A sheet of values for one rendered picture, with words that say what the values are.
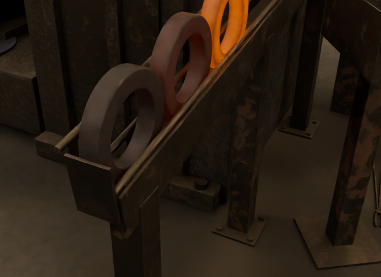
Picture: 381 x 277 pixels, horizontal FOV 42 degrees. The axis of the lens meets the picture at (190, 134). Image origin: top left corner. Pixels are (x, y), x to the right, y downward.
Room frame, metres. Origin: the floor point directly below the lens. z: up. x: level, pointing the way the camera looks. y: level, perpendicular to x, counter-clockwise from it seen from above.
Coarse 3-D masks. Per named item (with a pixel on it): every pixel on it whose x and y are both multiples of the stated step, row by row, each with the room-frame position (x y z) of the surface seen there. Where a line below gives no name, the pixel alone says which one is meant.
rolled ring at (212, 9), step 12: (204, 0) 0.90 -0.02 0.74; (216, 0) 0.89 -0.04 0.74; (228, 0) 1.00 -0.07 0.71; (240, 0) 0.99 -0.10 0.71; (204, 12) 0.88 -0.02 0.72; (216, 12) 0.87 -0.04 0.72; (240, 12) 1.00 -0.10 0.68; (216, 24) 0.87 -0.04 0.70; (228, 24) 1.00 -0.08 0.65; (240, 24) 0.99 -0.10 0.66; (216, 36) 0.87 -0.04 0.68; (228, 36) 0.99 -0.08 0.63; (240, 36) 0.99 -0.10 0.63; (216, 48) 0.87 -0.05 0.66; (228, 48) 0.96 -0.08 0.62; (216, 60) 0.88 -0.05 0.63
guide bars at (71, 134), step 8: (248, 0) 1.16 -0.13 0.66; (224, 24) 1.04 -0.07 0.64; (144, 64) 0.78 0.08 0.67; (184, 72) 0.85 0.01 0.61; (176, 80) 0.83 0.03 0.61; (136, 120) 0.71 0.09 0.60; (128, 128) 0.68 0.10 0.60; (72, 136) 0.59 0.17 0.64; (120, 136) 0.66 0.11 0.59; (128, 136) 0.67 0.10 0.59; (64, 144) 0.57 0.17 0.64; (72, 144) 0.59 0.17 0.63; (112, 144) 0.64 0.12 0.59; (120, 144) 0.65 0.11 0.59; (56, 152) 0.57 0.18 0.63; (72, 152) 0.59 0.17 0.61; (112, 152) 0.63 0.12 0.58
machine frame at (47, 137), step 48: (48, 0) 1.42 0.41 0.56; (96, 0) 1.37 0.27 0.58; (144, 0) 1.30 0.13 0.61; (192, 0) 1.25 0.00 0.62; (48, 48) 1.47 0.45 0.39; (96, 48) 1.38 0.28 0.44; (144, 48) 1.31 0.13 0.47; (288, 48) 1.67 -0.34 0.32; (48, 96) 1.48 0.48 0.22; (288, 96) 1.76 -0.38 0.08; (48, 144) 1.42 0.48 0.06; (192, 192) 1.18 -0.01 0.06
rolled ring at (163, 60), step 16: (176, 16) 0.78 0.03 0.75; (192, 16) 0.78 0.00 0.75; (160, 32) 0.75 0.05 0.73; (176, 32) 0.74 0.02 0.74; (192, 32) 0.78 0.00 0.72; (208, 32) 0.84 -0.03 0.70; (160, 48) 0.73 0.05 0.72; (176, 48) 0.73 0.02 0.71; (192, 48) 0.84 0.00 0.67; (208, 48) 0.84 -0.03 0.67; (160, 64) 0.71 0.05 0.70; (192, 64) 0.84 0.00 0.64; (208, 64) 0.85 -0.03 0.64; (160, 80) 0.70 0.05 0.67; (192, 80) 0.82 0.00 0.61; (176, 96) 0.79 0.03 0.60
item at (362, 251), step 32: (352, 0) 1.02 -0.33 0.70; (352, 32) 0.99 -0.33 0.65; (352, 64) 0.97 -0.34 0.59; (352, 128) 1.05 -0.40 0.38; (352, 160) 1.02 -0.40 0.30; (352, 192) 1.02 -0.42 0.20; (320, 224) 1.10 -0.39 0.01; (352, 224) 1.02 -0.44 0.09; (320, 256) 0.98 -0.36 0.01; (352, 256) 0.98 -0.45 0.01
